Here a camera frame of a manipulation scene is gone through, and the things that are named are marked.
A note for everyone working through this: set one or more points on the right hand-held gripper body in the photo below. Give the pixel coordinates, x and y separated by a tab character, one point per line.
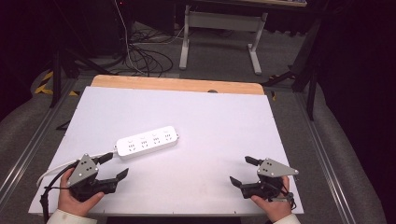
272	169

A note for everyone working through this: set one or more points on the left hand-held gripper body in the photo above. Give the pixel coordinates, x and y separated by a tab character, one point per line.
83	170

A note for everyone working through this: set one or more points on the person's left hand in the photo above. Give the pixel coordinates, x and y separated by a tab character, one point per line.
76	205

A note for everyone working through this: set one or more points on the person's right hand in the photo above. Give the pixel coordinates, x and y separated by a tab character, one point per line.
275	210

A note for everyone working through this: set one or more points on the white power strip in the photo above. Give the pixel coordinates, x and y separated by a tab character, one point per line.
146	143

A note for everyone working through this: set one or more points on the white table cover board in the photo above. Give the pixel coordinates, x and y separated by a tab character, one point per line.
193	130

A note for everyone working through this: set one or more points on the black metal stand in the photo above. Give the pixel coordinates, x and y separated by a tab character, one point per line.
57	68
308	68

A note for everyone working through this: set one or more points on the aluminium rail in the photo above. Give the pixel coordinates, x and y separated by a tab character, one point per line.
34	137
320	161

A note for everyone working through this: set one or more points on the white metal frame desk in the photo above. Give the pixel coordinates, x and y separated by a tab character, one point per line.
221	20

